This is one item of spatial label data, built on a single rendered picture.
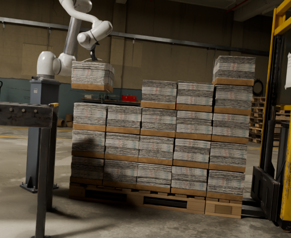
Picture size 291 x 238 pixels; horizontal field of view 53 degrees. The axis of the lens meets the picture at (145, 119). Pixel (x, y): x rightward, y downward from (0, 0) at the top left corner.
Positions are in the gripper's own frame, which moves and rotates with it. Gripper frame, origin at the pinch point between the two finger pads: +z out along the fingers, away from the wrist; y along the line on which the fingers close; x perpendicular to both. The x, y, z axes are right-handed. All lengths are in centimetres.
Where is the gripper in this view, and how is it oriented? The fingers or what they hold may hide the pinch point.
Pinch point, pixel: (97, 51)
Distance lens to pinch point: 274.4
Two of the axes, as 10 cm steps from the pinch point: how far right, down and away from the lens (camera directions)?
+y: -1.0, 9.9, -0.3
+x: 9.9, 1.0, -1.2
